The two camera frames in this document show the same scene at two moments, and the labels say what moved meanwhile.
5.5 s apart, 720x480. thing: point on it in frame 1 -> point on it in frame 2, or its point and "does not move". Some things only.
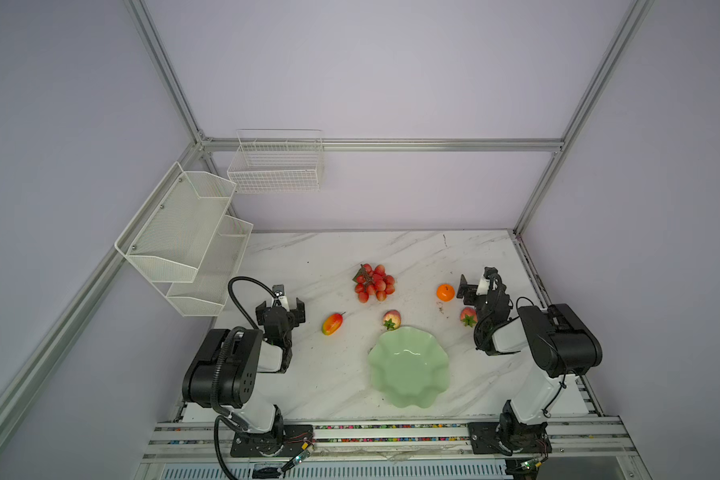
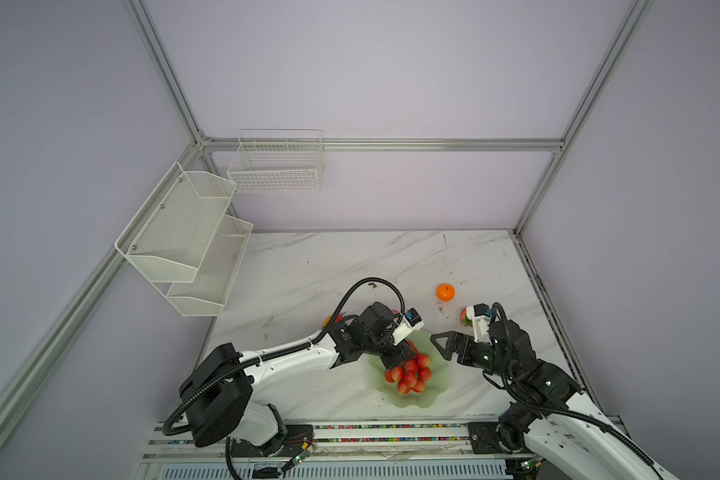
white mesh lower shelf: [209, 289] does not move
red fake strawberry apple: [468, 316] does not move
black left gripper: [296, 315] -> [398, 355]
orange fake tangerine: [445, 292] does not move
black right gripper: [469, 291] -> [463, 341]
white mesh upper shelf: [170, 234] does not move
